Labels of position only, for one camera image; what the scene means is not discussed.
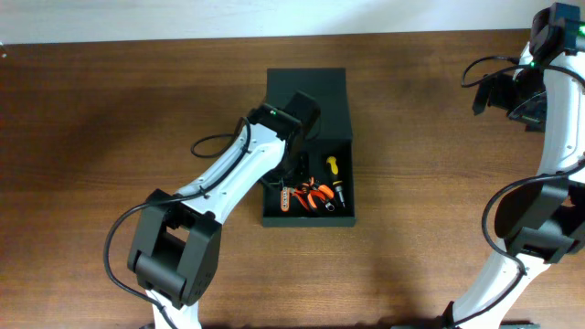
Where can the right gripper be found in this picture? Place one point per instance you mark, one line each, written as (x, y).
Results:
(533, 118)

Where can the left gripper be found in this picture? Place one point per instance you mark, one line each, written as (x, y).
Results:
(303, 173)

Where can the red diagonal cutting pliers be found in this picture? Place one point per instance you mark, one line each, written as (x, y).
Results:
(306, 197)

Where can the orange bit holder strip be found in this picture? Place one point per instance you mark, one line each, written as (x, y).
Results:
(285, 199)

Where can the yellow black screwdriver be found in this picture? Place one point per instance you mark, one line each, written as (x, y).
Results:
(337, 182)

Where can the orange needle-nose pliers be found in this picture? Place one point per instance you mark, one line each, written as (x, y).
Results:
(312, 184)

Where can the black box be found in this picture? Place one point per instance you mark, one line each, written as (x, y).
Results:
(331, 135)

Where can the silver ring wrench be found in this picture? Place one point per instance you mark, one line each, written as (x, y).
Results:
(329, 206)

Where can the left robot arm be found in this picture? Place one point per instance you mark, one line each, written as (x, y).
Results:
(175, 248)

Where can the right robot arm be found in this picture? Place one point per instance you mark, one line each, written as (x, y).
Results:
(532, 223)

